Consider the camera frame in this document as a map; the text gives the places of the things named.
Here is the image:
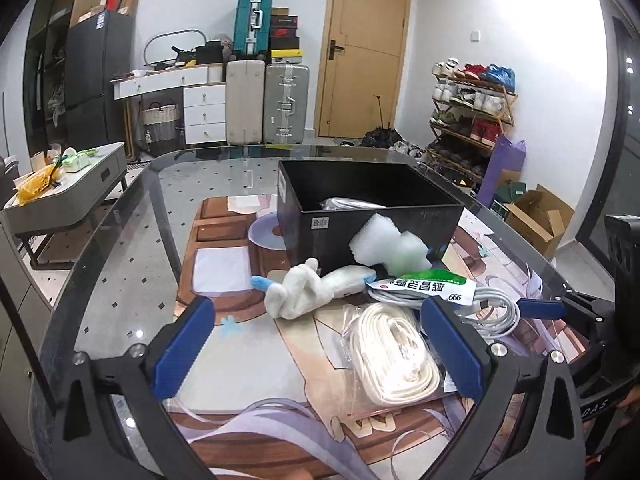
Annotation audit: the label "white cable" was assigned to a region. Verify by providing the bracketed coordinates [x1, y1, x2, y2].
[369, 286, 522, 338]

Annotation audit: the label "green white medicine packet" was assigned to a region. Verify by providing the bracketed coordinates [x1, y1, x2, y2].
[367, 269, 477, 309]

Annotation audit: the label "cream strap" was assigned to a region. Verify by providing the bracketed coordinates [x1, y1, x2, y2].
[344, 301, 444, 413]

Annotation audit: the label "white plush toy blue tips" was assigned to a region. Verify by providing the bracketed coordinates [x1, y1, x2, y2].
[250, 258, 376, 321]

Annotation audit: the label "red white instruction packet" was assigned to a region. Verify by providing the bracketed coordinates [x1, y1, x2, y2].
[321, 197, 384, 211]

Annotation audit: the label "brown cardboard box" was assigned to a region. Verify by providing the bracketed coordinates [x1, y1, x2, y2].
[506, 184, 574, 260]

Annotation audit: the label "purple bag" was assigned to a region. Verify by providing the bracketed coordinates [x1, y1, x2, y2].
[476, 136, 526, 208]

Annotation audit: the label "white foam block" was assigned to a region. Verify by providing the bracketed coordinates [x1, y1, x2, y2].
[349, 214, 432, 278]

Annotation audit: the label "wooden shoe rack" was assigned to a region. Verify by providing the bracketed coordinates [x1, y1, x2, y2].
[426, 58, 518, 192]

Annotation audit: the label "grey coffee table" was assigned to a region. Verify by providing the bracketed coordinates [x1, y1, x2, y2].
[2, 142, 127, 271]

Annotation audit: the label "anime print table mat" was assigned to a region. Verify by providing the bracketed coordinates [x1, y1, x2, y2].
[164, 194, 591, 480]

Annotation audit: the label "pile of shoes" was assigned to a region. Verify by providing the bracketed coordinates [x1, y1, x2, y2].
[360, 127, 426, 159]

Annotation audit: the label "black cardboard box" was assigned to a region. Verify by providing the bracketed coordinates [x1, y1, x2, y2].
[277, 159, 463, 273]

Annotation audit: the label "yellow bag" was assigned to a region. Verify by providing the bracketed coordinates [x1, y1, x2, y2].
[16, 165, 64, 206]

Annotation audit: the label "wooden door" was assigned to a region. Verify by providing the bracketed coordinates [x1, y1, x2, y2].
[314, 0, 411, 139]

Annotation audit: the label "woven laundry basket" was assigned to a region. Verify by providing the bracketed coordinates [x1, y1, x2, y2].
[142, 101, 180, 152]

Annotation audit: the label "silver suitcase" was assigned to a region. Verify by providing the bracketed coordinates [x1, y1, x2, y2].
[262, 64, 309, 144]

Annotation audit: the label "stacked shoe boxes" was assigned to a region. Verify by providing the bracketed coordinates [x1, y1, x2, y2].
[269, 8, 303, 65]

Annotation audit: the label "beige suitcase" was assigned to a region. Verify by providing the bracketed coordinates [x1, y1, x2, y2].
[226, 60, 266, 145]

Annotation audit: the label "white drawer desk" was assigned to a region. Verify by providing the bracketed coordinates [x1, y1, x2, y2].
[112, 63, 227, 146]

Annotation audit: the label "teal suitcase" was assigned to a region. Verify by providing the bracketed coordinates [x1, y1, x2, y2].
[232, 0, 273, 60]

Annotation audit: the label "black refrigerator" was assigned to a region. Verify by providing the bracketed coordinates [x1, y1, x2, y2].
[64, 10, 134, 151]

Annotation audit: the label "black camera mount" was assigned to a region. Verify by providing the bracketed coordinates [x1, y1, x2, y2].
[604, 214, 640, 301]

